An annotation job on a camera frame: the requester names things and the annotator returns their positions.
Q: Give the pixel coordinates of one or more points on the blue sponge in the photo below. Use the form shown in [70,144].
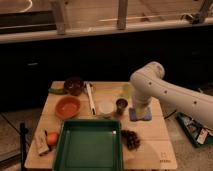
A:
[134,118]

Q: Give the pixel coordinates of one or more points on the orange fruit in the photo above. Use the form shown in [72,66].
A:
[52,138]

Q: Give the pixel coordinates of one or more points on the green plastic tray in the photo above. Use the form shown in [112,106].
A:
[89,145]

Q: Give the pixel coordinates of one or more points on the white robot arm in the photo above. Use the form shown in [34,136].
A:
[147,82]

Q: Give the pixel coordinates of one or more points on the orange bowl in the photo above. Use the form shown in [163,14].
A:
[67,107]

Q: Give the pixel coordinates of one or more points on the dark maroon bowl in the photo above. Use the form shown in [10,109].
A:
[74,86]

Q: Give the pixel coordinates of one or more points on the beige boxed item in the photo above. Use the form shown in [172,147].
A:
[41,144]

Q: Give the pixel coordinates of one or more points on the green cucumber toy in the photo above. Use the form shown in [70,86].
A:
[57,91]

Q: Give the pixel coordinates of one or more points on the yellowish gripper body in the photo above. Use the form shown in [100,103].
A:
[141,111]

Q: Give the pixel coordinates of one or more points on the black chair frame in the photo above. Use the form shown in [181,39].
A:
[23,132]

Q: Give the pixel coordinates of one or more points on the green bin with items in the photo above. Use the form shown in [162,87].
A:
[193,131]

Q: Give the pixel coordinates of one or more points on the purple grape bunch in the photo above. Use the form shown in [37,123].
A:
[130,139]

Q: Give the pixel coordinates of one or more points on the white round container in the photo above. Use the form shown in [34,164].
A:
[106,108]

